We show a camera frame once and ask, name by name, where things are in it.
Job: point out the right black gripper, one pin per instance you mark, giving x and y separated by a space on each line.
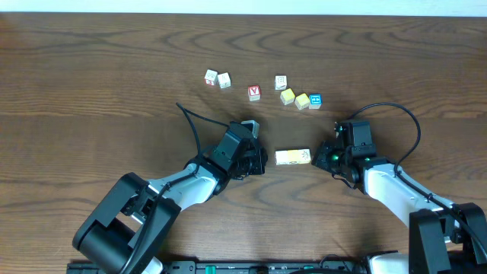
320 158

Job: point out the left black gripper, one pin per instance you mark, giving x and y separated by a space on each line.
264 157

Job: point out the white ladybug block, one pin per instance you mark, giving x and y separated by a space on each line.
304 156

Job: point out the white block green side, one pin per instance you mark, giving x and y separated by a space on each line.
281 157

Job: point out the yellow block letter O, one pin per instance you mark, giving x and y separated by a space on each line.
293 156

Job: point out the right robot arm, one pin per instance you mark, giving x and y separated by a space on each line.
444 236

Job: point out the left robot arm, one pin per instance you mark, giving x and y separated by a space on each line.
125 231

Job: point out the blue top block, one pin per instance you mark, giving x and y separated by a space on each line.
316 101

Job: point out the yellow block letter B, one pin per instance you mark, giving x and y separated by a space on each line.
302 101

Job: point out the red letter A block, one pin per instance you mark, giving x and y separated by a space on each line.
254 92

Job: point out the yellow block with plane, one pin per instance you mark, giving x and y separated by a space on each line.
287 96

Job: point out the white block blue X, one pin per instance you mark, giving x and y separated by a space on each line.
281 82

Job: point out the plain white block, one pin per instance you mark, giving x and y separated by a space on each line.
224 80

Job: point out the white block red side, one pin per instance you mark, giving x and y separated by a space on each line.
211 77

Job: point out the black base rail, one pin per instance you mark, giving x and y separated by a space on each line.
329 264

